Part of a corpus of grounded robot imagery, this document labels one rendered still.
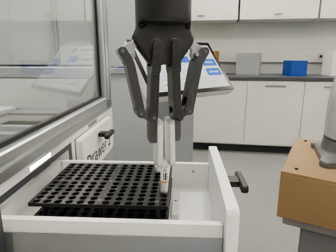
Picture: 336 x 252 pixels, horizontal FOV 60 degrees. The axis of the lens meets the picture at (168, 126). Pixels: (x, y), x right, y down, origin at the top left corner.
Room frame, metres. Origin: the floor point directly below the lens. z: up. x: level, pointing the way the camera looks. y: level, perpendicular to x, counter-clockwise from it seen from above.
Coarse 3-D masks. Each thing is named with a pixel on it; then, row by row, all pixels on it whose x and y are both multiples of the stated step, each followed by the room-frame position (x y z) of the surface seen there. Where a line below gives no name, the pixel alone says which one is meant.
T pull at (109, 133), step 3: (111, 129) 0.84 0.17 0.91; (99, 132) 0.81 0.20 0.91; (102, 132) 0.81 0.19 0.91; (105, 132) 0.81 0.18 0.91; (108, 132) 0.81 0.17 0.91; (111, 132) 0.82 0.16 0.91; (99, 135) 0.81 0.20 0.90; (102, 135) 0.81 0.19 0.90; (105, 135) 0.78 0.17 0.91; (108, 135) 0.79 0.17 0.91; (105, 138) 0.78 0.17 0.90; (108, 138) 0.79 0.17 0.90
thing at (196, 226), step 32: (64, 160) 0.63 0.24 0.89; (96, 160) 0.63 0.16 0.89; (32, 192) 0.50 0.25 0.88; (192, 192) 0.58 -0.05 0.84; (32, 224) 0.38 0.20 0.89; (64, 224) 0.38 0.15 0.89; (96, 224) 0.38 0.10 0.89; (128, 224) 0.37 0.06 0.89; (160, 224) 0.37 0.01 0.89; (192, 224) 0.37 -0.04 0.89
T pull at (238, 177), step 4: (236, 172) 0.51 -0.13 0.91; (240, 172) 0.51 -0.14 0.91; (228, 176) 0.50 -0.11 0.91; (232, 176) 0.50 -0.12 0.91; (236, 176) 0.50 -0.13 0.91; (240, 176) 0.49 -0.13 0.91; (232, 180) 0.48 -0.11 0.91; (236, 180) 0.48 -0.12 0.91; (240, 180) 0.48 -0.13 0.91; (244, 180) 0.48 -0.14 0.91; (232, 184) 0.48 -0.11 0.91; (236, 184) 0.48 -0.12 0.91; (240, 184) 0.46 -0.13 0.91; (244, 184) 0.46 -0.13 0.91; (240, 188) 0.46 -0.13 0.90; (244, 188) 0.45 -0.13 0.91; (244, 192) 0.45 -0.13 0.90
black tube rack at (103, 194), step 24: (72, 168) 0.56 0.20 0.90; (96, 168) 0.56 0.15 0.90; (120, 168) 0.56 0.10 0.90; (144, 168) 0.56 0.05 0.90; (48, 192) 0.45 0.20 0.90; (72, 192) 0.45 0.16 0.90; (96, 192) 0.46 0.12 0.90; (120, 192) 0.45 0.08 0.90; (144, 192) 0.47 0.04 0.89; (72, 216) 0.43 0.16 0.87; (96, 216) 0.43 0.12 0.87; (120, 216) 0.43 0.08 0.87; (144, 216) 0.43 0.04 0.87; (168, 216) 0.43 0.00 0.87
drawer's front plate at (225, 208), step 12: (216, 156) 0.56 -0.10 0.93; (216, 168) 0.49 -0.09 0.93; (216, 180) 0.46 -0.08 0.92; (228, 180) 0.44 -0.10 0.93; (216, 192) 0.46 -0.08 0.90; (228, 192) 0.40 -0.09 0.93; (216, 204) 0.45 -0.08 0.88; (228, 204) 0.36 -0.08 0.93; (216, 216) 0.44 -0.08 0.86; (228, 216) 0.35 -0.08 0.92; (228, 228) 0.35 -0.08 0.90; (228, 240) 0.35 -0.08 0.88
